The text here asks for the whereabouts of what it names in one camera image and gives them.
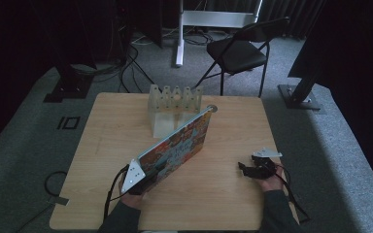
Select dark curtain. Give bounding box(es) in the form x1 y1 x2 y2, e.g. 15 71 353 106
258 0 325 41

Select colourful picture book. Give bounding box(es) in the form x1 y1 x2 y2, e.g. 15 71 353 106
137 108 215 196

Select grey tape piece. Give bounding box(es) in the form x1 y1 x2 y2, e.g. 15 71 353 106
47 195 71 207

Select bundle of floor cables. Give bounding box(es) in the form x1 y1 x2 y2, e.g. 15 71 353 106
70 13 158 95

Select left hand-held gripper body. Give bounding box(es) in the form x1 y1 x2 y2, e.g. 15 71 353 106
119 157 159 196

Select white metal stand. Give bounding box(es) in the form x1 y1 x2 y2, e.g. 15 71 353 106
174 0 264 68

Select person's left hand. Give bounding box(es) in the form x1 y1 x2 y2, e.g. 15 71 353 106
119 181 148 211

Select black looped floor cable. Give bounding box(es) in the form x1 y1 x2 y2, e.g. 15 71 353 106
43 170 69 199

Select person's right hand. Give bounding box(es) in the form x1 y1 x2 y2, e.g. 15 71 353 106
254 164 286 193

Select black stand with dark panel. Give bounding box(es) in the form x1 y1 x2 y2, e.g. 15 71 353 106
277 0 373 112

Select clear acrylic book rack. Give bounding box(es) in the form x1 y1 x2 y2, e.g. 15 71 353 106
147 83 205 140

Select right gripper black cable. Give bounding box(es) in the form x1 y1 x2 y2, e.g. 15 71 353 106
271 161 312 225

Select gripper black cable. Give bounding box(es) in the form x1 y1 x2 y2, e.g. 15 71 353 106
271 161 312 225
102 164 131 221

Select black folding chair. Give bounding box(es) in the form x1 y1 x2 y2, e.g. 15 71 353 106
191 16 291 98

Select black stand with square base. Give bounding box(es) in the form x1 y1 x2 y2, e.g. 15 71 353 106
28 0 99 104

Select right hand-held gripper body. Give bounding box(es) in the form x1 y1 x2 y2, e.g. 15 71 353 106
250 147 284 181

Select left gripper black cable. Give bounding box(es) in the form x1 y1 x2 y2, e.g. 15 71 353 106
102 164 131 221

